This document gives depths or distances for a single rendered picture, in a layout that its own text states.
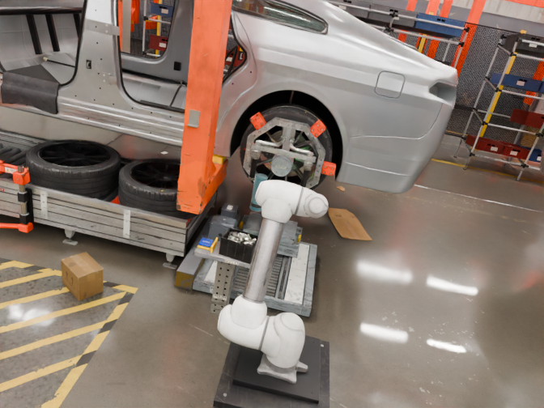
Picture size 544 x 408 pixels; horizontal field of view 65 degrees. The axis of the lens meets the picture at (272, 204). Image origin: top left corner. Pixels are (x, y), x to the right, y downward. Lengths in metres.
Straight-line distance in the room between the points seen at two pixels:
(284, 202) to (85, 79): 2.01
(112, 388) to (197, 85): 1.63
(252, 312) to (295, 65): 1.65
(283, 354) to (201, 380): 0.62
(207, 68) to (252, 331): 1.40
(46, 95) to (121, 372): 2.08
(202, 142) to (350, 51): 1.09
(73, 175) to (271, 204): 1.82
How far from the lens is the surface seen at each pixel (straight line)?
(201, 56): 2.46
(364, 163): 3.03
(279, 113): 2.94
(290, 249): 3.26
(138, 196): 3.09
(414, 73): 2.93
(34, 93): 3.63
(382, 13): 6.35
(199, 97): 2.50
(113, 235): 3.19
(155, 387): 2.40
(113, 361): 2.52
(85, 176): 3.32
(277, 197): 1.84
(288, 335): 1.91
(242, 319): 1.93
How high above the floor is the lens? 1.85
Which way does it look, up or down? 26 degrees down
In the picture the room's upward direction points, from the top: 11 degrees clockwise
